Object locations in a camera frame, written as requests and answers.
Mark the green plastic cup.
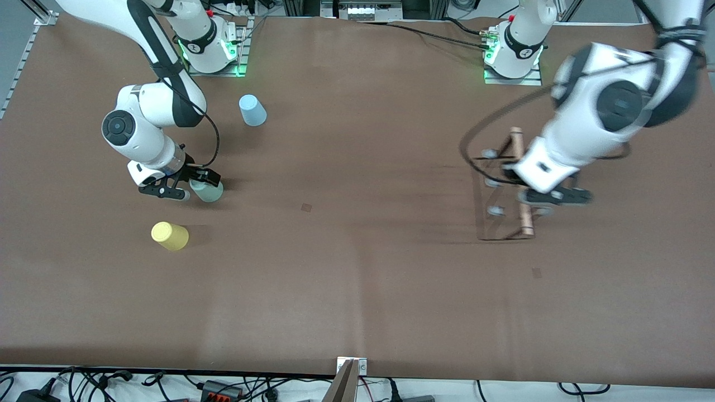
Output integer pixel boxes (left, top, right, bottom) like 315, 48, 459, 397
189, 179, 225, 203

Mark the yellow plastic cup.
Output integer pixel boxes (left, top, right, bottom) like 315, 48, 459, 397
151, 222, 189, 251

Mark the blue plastic cup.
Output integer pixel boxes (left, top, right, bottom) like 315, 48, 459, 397
239, 94, 268, 127

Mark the white power strip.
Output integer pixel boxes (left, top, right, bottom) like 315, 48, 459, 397
221, 0, 263, 17

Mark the brown table cover sheet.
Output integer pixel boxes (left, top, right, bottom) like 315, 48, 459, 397
0, 12, 715, 389

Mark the red black connector block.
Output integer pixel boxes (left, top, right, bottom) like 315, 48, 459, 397
201, 380, 245, 400

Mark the grey electrical box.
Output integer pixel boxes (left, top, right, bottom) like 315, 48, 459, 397
321, 0, 404, 21

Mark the black power adapter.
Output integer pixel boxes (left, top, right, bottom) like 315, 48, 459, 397
16, 388, 61, 402

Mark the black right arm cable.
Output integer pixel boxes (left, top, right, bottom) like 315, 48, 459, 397
158, 61, 221, 168

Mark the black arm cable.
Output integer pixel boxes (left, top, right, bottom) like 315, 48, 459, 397
158, 61, 221, 168
459, 53, 662, 175

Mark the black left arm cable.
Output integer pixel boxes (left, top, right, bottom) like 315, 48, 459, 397
459, 53, 662, 175

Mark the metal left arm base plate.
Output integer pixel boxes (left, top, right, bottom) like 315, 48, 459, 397
483, 66, 544, 86

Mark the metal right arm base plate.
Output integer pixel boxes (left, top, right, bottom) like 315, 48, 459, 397
187, 16, 250, 78

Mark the long black table cable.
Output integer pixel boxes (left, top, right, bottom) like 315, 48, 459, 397
357, 20, 489, 51

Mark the short black table cable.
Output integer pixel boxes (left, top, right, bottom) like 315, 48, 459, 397
444, 17, 488, 36

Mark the slotted aluminium rail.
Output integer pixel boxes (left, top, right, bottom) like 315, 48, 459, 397
0, 11, 59, 121

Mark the black cable with clip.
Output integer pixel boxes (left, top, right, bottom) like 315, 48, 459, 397
56, 366, 135, 391

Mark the looped black cable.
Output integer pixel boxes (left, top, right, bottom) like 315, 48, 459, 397
557, 382, 611, 396

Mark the small metal bracket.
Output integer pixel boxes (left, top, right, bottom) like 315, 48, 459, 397
337, 357, 368, 376

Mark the brown wedge post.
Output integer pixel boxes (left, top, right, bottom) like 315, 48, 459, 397
323, 360, 361, 402

